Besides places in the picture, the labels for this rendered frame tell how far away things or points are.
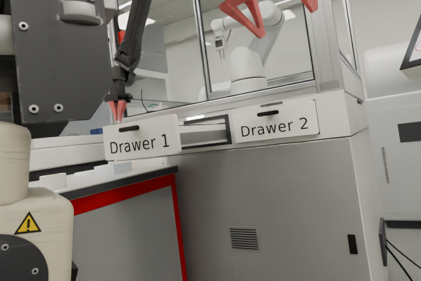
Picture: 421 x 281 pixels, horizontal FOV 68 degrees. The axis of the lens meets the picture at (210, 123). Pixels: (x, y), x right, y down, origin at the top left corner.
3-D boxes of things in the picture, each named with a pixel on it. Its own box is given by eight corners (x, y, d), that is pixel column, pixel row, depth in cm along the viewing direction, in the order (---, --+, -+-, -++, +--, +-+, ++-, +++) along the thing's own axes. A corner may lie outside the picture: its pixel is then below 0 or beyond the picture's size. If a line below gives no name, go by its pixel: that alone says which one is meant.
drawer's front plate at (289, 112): (318, 133, 98) (313, 99, 99) (235, 143, 113) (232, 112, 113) (319, 133, 100) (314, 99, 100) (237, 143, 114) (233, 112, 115)
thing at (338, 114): (351, 136, 95) (343, 89, 96) (114, 161, 146) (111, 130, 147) (368, 126, 178) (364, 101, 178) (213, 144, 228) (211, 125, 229)
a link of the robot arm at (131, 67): (119, 46, 118) (136, 59, 116) (132, 56, 129) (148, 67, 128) (101, 72, 118) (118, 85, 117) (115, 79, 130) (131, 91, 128)
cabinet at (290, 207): (396, 409, 90) (354, 135, 94) (134, 337, 141) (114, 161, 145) (393, 269, 173) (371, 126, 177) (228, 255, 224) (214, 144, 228)
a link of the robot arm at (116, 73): (106, 64, 117) (120, 63, 116) (114, 69, 124) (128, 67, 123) (106, 82, 116) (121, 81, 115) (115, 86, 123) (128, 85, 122)
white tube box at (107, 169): (114, 174, 113) (113, 164, 114) (94, 176, 116) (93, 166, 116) (132, 170, 125) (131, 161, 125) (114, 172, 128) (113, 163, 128)
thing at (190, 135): (176, 147, 89) (174, 126, 89) (113, 155, 101) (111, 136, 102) (236, 138, 123) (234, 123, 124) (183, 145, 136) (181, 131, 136)
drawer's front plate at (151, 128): (178, 153, 86) (173, 113, 87) (105, 161, 101) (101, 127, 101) (181, 152, 88) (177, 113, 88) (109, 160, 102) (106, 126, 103)
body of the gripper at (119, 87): (106, 102, 121) (106, 83, 122) (133, 101, 122) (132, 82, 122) (101, 99, 115) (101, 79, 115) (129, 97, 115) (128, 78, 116)
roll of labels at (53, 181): (39, 191, 87) (37, 177, 87) (42, 189, 93) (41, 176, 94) (66, 187, 89) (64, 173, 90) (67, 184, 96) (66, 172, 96)
